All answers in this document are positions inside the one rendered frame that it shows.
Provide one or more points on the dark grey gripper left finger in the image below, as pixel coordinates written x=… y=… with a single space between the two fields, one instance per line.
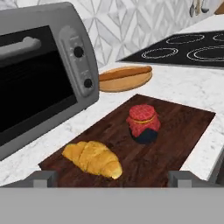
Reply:
x=43 y=179

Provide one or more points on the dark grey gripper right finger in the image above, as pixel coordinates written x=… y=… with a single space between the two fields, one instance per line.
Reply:
x=182 y=179

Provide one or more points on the dark wooden cutting board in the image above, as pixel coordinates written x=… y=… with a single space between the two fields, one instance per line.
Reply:
x=163 y=140

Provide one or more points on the golden croissant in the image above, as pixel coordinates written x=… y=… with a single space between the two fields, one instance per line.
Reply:
x=93 y=159

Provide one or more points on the red-lidded jam jar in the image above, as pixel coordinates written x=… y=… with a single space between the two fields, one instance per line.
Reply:
x=143 y=122

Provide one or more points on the grey toaster oven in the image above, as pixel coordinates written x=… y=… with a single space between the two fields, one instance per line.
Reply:
x=35 y=78

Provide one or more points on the black toaster oven knob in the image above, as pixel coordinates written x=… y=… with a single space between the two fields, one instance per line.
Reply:
x=78 y=52
x=88 y=83

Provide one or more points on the hot dog bun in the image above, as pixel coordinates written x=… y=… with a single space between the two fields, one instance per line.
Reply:
x=125 y=78

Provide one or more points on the black hob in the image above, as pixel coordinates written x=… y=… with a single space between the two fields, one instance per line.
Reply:
x=183 y=49

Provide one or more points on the hanging kitchen utensils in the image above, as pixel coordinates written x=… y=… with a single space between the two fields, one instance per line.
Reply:
x=198 y=7

